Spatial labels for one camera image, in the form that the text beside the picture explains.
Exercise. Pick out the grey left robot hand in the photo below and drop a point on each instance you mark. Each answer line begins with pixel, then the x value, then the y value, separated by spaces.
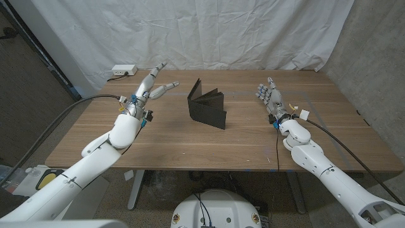
pixel 144 88

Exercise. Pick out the perforated partition panel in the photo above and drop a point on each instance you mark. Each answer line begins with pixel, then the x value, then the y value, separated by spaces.
pixel 370 63
pixel 28 95

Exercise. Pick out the white floor plate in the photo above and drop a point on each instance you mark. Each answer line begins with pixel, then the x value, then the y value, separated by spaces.
pixel 91 196

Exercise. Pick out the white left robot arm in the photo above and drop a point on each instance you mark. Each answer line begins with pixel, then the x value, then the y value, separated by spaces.
pixel 79 171

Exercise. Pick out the white paper tag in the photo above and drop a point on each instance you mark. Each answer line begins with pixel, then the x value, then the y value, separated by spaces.
pixel 304 115

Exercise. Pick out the white power strip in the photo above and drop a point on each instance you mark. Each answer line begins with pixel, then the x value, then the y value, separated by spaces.
pixel 124 69

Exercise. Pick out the black box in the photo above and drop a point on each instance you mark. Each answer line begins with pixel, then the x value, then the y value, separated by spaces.
pixel 207 111

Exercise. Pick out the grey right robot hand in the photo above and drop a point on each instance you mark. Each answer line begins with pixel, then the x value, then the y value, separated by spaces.
pixel 274 99

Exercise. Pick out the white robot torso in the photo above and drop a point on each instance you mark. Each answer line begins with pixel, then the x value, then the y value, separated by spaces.
pixel 215 209

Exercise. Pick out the white wrinkled backdrop cloth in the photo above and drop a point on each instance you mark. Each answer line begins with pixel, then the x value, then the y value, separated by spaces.
pixel 196 31

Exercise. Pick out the yellow and black floor device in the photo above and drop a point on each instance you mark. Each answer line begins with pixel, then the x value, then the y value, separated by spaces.
pixel 47 179

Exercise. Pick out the grey table leg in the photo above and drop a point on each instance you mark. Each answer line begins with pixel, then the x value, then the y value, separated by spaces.
pixel 136 188
pixel 296 191

